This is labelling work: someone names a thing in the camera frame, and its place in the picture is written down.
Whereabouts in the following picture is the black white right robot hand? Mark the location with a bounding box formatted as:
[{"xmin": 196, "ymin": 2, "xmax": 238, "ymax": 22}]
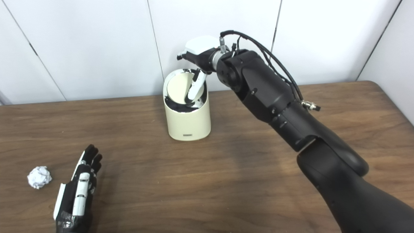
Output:
[{"xmin": 177, "ymin": 35, "xmax": 223, "ymax": 105}]

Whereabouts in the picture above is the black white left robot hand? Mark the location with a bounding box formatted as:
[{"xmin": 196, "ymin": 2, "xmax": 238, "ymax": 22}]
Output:
[{"xmin": 53, "ymin": 144, "xmax": 103, "ymax": 233}]

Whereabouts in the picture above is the white paper ball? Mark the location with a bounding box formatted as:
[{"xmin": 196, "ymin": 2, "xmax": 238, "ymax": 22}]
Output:
[{"xmin": 27, "ymin": 166, "xmax": 52, "ymax": 189}]

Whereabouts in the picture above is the cream round bin lid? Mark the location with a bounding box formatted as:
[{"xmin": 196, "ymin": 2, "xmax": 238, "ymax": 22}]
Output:
[{"xmin": 168, "ymin": 72, "xmax": 195, "ymax": 104}]

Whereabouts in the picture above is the cream-colored desktop bin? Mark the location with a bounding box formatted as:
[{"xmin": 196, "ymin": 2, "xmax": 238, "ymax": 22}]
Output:
[{"xmin": 163, "ymin": 68, "xmax": 212, "ymax": 141}]

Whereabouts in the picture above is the grey wall corner strip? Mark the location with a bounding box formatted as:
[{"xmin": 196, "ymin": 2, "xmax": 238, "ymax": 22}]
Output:
[{"xmin": 0, "ymin": 89, "xmax": 13, "ymax": 105}]

